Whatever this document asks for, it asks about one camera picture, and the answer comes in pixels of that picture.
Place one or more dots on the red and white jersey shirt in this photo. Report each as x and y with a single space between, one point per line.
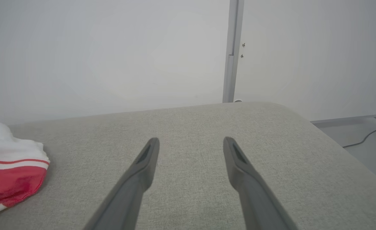
12 179

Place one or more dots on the grey metal floor rail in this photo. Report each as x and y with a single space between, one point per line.
344 120

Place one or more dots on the grey metal wall post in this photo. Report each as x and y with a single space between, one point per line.
233 64

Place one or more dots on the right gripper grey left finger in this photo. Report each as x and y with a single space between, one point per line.
136 179

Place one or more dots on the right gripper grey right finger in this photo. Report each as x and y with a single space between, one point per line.
248 188

